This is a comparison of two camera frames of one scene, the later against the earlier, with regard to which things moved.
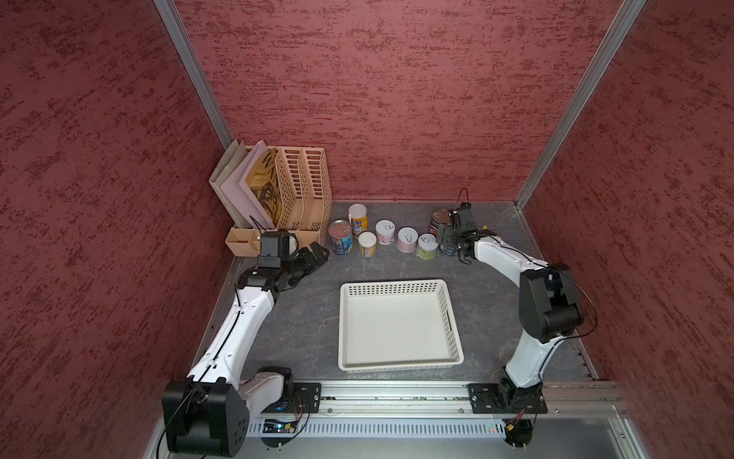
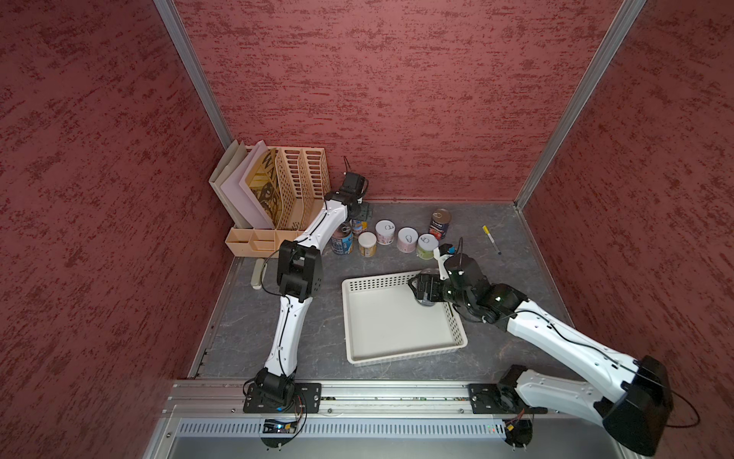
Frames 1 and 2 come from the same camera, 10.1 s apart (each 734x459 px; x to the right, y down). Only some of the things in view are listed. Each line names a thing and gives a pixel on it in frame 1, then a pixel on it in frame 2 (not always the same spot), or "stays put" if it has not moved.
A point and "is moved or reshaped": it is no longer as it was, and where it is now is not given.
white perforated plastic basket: x=398 y=324 is moved or reshaped
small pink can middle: x=407 y=239 stays put
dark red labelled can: x=440 y=216 stays put
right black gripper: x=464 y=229 → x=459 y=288
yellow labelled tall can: x=357 y=213 stays put
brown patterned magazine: x=265 y=182 stays put
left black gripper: x=310 y=263 → x=364 y=211
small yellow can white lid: x=367 y=242 stays put
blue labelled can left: x=341 y=235 stays put
